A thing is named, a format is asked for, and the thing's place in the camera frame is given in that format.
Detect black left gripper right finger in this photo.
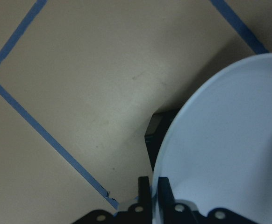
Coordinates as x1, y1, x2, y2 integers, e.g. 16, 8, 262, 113
158, 177, 175, 224

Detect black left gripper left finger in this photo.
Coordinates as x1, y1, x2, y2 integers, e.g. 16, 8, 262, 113
137, 176, 150, 224

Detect blue plate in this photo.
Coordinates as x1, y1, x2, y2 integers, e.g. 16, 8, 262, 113
151, 53, 272, 224

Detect black plate rack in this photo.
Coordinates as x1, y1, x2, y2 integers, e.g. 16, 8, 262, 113
144, 109, 179, 171

